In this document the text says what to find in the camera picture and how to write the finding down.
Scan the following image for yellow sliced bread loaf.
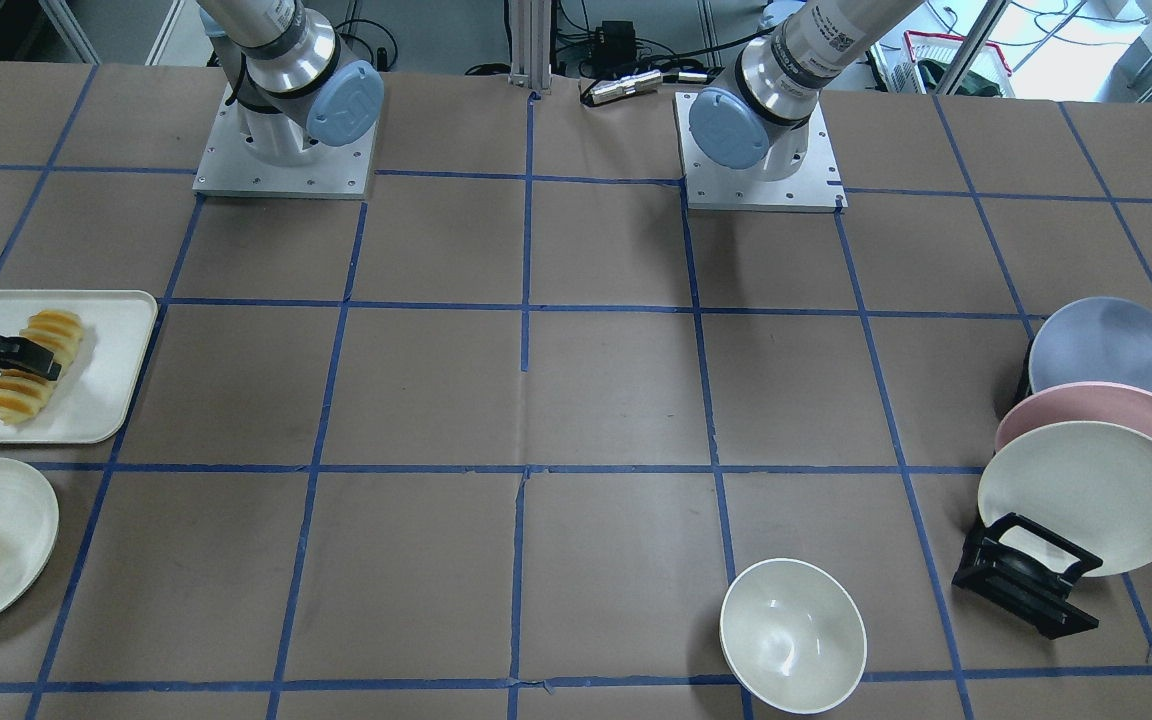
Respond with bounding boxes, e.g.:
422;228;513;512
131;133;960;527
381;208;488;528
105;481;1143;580
0;309;85;427

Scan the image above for blue plate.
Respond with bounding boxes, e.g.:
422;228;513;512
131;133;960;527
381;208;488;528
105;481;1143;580
1024;296;1152;393

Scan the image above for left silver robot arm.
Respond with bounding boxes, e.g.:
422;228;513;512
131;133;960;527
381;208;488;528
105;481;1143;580
679;1;1117;372

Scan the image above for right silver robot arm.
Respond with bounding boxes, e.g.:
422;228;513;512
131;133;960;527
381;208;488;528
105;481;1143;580
0;1;385;381

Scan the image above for pink plate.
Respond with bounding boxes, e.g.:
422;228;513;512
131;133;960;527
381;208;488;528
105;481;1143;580
995;381;1152;450

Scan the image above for cream plate in rack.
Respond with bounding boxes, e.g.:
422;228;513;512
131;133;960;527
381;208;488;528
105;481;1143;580
977;420;1152;577

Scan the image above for cream rectangular tray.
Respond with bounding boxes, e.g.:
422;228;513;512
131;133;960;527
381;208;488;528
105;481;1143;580
0;290;157;445

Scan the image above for black dish rack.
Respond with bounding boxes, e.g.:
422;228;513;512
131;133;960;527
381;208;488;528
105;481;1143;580
952;511;1105;641

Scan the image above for cream bowl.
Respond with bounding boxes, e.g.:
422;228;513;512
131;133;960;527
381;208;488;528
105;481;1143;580
718;559;869;715

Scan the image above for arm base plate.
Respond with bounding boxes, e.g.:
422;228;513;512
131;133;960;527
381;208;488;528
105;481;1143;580
675;92;849;213
194;88;380;200

